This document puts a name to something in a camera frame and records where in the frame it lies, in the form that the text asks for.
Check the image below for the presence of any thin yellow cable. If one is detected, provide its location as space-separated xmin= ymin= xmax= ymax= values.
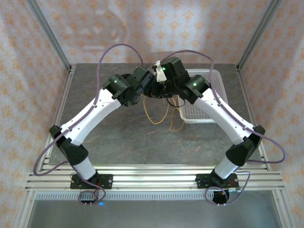
xmin=142 ymin=96 xmax=185 ymax=132

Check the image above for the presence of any white perforated plastic basket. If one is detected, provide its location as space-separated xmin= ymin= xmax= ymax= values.
xmin=178 ymin=68 xmax=229 ymax=124

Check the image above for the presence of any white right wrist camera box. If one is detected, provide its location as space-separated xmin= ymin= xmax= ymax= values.
xmin=152 ymin=60 xmax=167 ymax=83

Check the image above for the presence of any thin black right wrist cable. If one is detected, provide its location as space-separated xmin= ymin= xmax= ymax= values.
xmin=166 ymin=96 xmax=186 ymax=108

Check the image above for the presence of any aluminium table side rail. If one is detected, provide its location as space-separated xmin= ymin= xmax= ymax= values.
xmin=236 ymin=65 xmax=273 ymax=171
xmin=37 ymin=65 xmax=76 ymax=172

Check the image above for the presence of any aluminium frame post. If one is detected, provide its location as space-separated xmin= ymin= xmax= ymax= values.
xmin=25 ymin=0 xmax=72 ymax=72
xmin=237 ymin=0 xmax=283 ymax=72

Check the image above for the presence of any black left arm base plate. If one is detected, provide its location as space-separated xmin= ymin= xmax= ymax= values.
xmin=70 ymin=174 xmax=114 ymax=190

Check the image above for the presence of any aluminium mounting rail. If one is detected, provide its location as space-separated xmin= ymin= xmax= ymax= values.
xmin=25 ymin=163 xmax=285 ymax=192

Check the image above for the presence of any grey slotted cable duct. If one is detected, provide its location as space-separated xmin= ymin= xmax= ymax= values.
xmin=35 ymin=192 xmax=214 ymax=200

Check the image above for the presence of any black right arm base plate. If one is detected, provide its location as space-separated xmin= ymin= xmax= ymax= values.
xmin=196 ymin=174 xmax=239 ymax=190

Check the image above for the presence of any aluminium frame leg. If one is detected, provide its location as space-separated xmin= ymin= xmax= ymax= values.
xmin=270 ymin=190 xmax=297 ymax=228
xmin=13 ymin=190 xmax=36 ymax=228

